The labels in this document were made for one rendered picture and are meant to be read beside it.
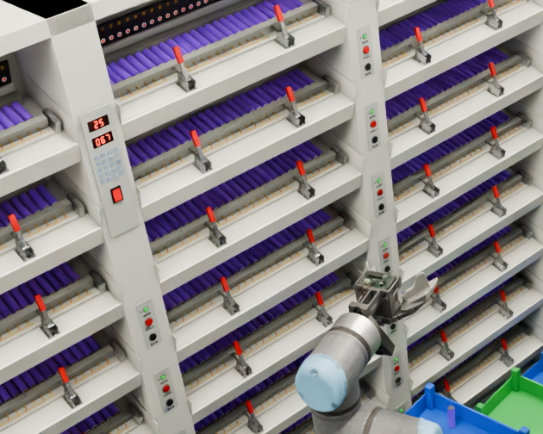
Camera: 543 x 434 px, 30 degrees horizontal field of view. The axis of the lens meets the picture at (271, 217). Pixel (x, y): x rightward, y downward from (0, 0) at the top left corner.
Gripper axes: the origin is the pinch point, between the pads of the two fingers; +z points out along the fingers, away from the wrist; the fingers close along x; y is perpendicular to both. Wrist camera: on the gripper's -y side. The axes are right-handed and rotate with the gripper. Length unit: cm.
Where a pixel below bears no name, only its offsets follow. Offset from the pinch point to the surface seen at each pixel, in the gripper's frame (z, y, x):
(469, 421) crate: 33, -71, 3
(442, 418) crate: 32, -72, 10
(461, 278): 82, -65, 24
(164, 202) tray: -5, 10, 53
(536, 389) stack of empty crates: 65, -86, -4
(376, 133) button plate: 51, 0, 30
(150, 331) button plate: -16, -17, 56
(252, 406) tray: 10, -62, 53
